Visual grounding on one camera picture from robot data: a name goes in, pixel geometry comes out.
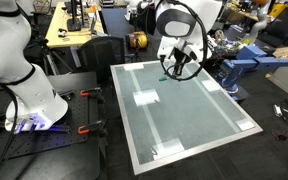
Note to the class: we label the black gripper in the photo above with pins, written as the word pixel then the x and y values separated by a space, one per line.
pixel 181 57

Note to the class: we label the green pen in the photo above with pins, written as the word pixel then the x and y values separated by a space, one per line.
pixel 163 79

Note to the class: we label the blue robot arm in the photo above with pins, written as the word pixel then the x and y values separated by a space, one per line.
pixel 250 63

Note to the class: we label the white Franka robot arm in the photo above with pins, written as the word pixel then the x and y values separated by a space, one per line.
pixel 17 83

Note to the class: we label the grey background robot arm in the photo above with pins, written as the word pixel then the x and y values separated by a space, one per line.
pixel 259 23

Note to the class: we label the yellow and black drum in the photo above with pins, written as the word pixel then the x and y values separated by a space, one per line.
pixel 139 40

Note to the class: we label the black mesh office chair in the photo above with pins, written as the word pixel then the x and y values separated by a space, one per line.
pixel 100 56

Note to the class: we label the white power adapter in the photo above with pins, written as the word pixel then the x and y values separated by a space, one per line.
pixel 277 110

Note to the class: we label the brown cardboard box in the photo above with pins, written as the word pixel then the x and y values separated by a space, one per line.
pixel 285 52

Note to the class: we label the black monitor stand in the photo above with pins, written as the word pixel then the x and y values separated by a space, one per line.
pixel 74 21

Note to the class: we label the yellow box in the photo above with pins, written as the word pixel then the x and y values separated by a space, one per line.
pixel 279 9

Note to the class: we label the light wooden desk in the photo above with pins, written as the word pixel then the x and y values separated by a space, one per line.
pixel 57 36

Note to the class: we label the black perforated breadboard platform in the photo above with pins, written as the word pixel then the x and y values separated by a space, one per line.
pixel 34 146

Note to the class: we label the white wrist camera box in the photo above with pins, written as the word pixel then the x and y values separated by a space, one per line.
pixel 164 48

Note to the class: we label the black camera tripod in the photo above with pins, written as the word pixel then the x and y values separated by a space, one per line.
pixel 47 56

